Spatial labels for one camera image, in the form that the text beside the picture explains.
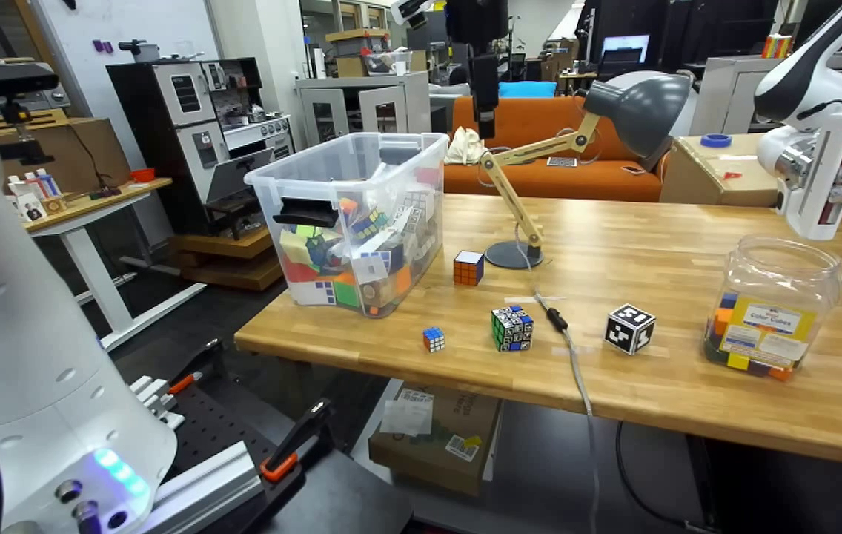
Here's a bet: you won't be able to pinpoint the cardboard box with labels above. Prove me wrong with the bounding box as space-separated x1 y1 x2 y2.
366 380 504 497

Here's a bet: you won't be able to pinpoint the white low cabinet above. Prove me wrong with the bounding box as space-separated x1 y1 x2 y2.
688 54 787 138

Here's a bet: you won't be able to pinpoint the wooden low shelf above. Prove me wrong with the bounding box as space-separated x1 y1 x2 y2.
175 226 289 294

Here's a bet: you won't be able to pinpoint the pastel yellow pink cube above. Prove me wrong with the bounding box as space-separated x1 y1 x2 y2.
274 226 337 282

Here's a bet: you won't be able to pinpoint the white glass-door cabinet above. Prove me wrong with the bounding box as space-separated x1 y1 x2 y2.
294 67 434 150

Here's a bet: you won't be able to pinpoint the black white tag Rubik's cube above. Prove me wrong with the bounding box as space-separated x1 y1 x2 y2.
602 298 657 359

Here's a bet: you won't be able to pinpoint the brown orange Rubik's cube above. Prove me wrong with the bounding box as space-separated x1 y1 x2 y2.
449 250 485 290

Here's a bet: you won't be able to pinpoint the black clamp orange handle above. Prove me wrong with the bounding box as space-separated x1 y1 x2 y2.
135 337 225 410
255 396 335 485

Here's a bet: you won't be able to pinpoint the braided lamp cable with switch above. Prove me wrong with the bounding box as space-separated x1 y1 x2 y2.
507 264 608 534

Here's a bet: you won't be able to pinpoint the black stereo camera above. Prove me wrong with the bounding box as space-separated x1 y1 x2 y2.
0 57 61 129

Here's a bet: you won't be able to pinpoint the clear plastic jar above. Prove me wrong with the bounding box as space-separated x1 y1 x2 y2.
700 235 842 382

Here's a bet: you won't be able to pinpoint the wooden side table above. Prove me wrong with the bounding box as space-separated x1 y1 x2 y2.
657 129 787 209

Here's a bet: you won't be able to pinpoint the small wooden desk white legs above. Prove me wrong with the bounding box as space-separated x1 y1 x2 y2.
24 174 211 353

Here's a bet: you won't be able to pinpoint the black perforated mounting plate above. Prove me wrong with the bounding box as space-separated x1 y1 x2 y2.
105 334 415 534

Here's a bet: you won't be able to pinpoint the black pole mount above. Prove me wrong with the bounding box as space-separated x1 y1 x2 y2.
445 0 512 143

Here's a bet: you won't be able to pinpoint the clear plastic storage bin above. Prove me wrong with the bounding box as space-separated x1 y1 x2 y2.
239 129 449 321

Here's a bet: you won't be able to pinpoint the brown cardboard box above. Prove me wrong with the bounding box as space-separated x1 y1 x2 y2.
28 115 134 201

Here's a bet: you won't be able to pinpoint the black equipment rack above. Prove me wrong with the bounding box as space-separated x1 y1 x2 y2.
102 57 297 241

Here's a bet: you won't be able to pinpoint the small lit monitor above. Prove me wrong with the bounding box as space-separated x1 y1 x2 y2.
596 29 654 70

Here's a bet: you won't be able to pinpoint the blue box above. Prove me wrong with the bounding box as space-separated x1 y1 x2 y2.
494 76 563 100

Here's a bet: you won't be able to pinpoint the aluminium extrusion bracket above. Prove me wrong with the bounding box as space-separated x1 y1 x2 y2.
142 438 267 515

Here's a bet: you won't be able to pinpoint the multicolour tag-sticker Rubik's cube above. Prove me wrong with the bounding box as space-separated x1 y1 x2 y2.
489 303 537 356

